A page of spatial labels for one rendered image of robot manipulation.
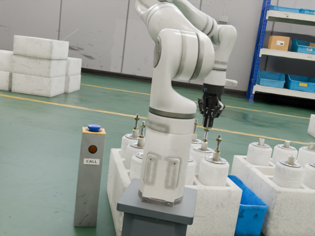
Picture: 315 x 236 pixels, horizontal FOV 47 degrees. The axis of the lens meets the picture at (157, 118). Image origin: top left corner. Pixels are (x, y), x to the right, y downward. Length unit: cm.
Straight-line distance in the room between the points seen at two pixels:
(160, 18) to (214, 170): 57
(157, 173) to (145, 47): 567
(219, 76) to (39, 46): 258
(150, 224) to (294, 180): 75
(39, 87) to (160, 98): 304
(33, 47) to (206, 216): 278
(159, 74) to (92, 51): 591
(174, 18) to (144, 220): 43
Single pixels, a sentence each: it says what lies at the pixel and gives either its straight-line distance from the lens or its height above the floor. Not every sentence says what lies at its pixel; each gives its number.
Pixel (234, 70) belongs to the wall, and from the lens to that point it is 621.
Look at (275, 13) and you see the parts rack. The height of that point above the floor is 128.
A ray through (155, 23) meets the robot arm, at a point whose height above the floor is 65.
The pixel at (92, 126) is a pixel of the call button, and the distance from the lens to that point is 115.
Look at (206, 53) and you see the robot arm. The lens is 67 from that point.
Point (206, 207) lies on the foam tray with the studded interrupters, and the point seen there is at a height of 12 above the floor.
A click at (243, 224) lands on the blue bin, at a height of 5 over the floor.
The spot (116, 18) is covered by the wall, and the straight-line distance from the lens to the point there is 646.
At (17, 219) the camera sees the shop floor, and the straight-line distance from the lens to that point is 129.
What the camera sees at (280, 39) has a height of 94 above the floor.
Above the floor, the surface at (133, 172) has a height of 20.
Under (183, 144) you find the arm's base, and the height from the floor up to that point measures 42.
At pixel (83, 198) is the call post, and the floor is 10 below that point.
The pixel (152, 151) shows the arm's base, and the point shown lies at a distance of 69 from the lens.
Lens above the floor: 59
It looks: 11 degrees down
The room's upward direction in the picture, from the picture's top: 8 degrees clockwise
